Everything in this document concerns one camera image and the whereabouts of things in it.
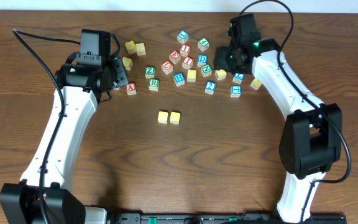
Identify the yellow C block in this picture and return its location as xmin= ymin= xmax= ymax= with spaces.
xmin=157 ymin=111 xmax=169 ymax=124

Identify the yellow O block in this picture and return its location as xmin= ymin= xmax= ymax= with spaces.
xmin=170 ymin=111 xmax=181 ymax=124

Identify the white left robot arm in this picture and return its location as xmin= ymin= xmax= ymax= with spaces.
xmin=0 ymin=57 xmax=128 ymax=223

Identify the yellow block near gripper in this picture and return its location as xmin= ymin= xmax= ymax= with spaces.
xmin=122 ymin=57 xmax=133 ymax=70

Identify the blue l block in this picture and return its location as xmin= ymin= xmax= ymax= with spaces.
xmin=177 ymin=30 xmax=189 ymax=44
xmin=232 ymin=73 xmax=245 ymax=85

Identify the yellow G block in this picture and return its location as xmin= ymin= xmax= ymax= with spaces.
xmin=215 ymin=69 xmax=227 ymax=80

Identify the red A block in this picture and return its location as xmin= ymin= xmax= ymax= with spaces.
xmin=126 ymin=82 xmax=137 ymax=95

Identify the yellow W block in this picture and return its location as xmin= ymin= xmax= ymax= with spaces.
xmin=125 ymin=40 xmax=136 ymax=54

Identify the yellow K block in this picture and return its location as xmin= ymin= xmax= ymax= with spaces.
xmin=250 ymin=78 xmax=262 ymax=91

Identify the blue T block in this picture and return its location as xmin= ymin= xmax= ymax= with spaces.
xmin=231 ymin=85 xmax=242 ymax=98

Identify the yellow S block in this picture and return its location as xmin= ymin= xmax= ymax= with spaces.
xmin=135 ymin=42 xmax=146 ymax=56

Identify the green N block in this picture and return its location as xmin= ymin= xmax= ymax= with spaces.
xmin=201 ymin=64 xmax=213 ymax=77

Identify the green Z block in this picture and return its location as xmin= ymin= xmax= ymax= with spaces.
xmin=145 ymin=66 xmax=155 ymax=79

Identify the blue D block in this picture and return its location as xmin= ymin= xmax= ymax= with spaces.
xmin=197 ymin=54 xmax=208 ymax=67

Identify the blue 2 block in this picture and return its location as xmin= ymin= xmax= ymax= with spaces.
xmin=204 ymin=81 xmax=216 ymax=95

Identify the green 4 block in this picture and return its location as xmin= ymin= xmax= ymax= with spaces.
xmin=198 ymin=37 xmax=210 ymax=52

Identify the green R block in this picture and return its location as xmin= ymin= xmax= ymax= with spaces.
xmin=149 ymin=78 xmax=159 ymax=91

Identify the red I block lower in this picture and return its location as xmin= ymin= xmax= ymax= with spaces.
xmin=182 ymin=56 xmax=194 ymax=70

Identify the red i block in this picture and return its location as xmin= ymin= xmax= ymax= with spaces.
xmin=180 ymin=44 xmax=191 ymax=57
xmin=182 ymin=56 xmax=194 ymax=70

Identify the red U block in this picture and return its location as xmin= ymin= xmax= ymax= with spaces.
xmin=161 ymin=60 xmax=173 ymax=75

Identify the red I block upper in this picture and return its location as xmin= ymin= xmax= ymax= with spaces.
xmin=180 ymin=44 xmax=191 ymax=57

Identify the blue L block far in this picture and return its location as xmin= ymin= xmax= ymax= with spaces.
xmin=177 ymin=30 xmax=189 ymax=44

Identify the blue H block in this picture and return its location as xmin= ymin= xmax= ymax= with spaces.
xmin=173 ymin=72 xmax=185 ymax=86

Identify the red E block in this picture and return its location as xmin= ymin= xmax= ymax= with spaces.
xmin=169 ymin=50 xmax=181 ymax=64

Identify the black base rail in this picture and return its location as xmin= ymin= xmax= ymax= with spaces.
xmin=107 ymin=210 xmax=347 ymax=224

